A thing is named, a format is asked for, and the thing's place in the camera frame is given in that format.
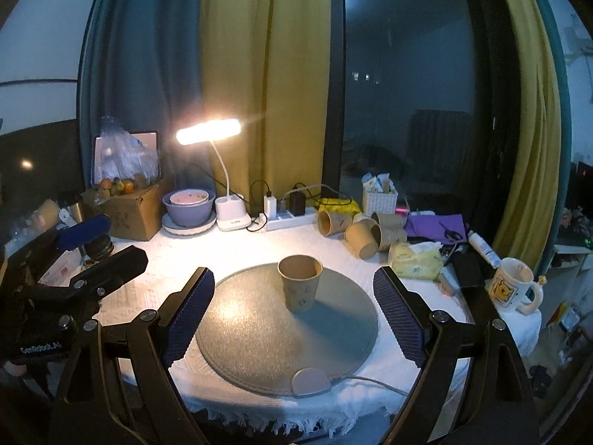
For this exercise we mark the steel thermos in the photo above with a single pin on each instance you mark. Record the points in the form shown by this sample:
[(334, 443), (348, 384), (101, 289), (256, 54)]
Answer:
[(72, 206)]

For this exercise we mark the black window frame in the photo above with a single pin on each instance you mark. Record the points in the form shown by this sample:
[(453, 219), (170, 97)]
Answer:
[(334, 79)]

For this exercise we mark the white tube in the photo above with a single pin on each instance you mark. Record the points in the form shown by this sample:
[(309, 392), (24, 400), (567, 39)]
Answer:
[(484, 249)]

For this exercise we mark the purple cloth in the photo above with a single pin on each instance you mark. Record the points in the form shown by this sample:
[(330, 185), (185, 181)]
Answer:
[(426, 227)]

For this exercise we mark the brown paper cup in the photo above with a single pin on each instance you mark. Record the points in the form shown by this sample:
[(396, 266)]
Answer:
[(394, 234), (300, 287), (363, 238), (333, 222)]

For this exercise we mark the purple bowl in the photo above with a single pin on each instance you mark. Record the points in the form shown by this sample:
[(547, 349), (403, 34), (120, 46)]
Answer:
[(190, 215)]

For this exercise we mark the clear plastic bag of fruit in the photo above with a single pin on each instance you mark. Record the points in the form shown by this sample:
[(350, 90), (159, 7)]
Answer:
[(123, 162)]

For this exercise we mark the white power strip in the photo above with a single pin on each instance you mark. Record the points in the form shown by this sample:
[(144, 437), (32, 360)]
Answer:
[(292, 222)]

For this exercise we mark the pink mat controller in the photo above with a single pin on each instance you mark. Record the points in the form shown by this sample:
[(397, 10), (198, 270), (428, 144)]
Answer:
[(309, 382)]

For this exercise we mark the small pink bowl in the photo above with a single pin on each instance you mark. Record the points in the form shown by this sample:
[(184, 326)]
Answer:
[(187, 198)]

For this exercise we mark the black camera lens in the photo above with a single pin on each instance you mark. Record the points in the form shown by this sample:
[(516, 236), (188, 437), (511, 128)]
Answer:
[(99, 248)]

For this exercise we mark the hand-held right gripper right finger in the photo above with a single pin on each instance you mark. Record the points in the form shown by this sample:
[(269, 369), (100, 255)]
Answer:
[(398, 320)]

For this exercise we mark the yellow tissue pack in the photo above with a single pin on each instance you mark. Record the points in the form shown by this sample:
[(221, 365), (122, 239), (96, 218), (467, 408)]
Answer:
[(417, 262)]

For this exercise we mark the white desk lamp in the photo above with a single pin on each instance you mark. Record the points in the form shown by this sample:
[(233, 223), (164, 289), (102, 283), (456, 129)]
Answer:
[(231, 215)]

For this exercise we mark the yellow curtain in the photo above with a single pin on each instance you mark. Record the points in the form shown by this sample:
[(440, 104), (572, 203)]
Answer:
[(264, 55), (532, 125)]

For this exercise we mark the yellow packet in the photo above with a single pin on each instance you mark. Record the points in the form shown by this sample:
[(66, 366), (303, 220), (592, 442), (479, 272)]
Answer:
[(340, 205)]

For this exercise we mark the white bear print mug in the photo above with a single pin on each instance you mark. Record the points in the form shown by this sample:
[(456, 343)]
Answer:
[(507, 287)]

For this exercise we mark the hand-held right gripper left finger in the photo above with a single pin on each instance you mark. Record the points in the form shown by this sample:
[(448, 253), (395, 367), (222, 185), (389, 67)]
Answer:
[(190, 317)]

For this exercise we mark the sachets in basket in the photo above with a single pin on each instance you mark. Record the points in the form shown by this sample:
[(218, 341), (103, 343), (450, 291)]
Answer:
[(377, 183)]

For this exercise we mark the black phone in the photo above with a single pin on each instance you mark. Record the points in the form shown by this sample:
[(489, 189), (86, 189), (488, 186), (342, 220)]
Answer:
[(470, 269)]

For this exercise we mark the white charger plug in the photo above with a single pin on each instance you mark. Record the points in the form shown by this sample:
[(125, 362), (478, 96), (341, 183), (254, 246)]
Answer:
[(270, 205)]

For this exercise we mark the cardboard box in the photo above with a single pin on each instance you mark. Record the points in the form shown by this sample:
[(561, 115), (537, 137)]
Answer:
[(132, 215)]

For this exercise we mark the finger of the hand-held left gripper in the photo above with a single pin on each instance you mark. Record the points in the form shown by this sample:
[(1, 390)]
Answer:
[(85, 232), (116, 266)]

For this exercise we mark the white woven basket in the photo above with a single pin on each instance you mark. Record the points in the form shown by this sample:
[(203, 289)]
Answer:
[(380, 204)]

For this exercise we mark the black charger plug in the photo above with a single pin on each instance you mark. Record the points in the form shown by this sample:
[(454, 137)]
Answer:
[(298, 204)]

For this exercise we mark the black scissors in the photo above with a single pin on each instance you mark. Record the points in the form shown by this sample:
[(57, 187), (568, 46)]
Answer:
[(449, 232)]

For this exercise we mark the round grey heating mat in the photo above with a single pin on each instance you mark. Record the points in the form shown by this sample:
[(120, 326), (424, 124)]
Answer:
[(259, 333)]

